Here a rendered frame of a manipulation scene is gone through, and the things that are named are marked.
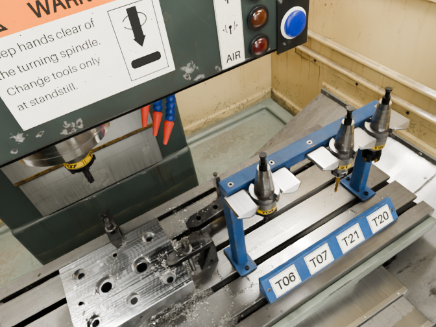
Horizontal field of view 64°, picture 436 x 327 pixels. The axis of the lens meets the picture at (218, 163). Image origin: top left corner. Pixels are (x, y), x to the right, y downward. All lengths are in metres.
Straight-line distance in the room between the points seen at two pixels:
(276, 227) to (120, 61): 0.81
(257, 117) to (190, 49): 1.58
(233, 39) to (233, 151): 1.37
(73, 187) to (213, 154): 0.75
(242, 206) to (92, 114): 0.43
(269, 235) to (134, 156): 0.54
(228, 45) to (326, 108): 1.22
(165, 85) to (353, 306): 0.92
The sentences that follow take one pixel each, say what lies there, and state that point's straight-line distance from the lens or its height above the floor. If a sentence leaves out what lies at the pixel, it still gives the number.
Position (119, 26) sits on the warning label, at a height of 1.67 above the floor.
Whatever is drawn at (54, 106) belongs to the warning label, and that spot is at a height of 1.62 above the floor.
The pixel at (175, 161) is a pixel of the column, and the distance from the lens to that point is 1.37.
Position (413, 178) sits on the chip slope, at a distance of 1.37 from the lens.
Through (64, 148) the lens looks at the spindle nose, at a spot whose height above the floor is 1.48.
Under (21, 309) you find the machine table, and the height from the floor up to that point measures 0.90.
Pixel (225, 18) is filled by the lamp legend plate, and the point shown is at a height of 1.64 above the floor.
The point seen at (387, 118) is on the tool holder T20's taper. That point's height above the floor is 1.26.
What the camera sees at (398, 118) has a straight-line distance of 0.95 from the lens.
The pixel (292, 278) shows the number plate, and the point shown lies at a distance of 0.95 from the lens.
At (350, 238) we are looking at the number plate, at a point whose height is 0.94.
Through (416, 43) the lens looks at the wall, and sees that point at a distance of 1.27.
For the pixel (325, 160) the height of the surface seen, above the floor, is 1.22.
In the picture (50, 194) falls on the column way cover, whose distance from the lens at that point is 1.27.
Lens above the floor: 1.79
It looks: 45 degrees down
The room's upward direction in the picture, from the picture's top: 10 degrees counter-clockwise
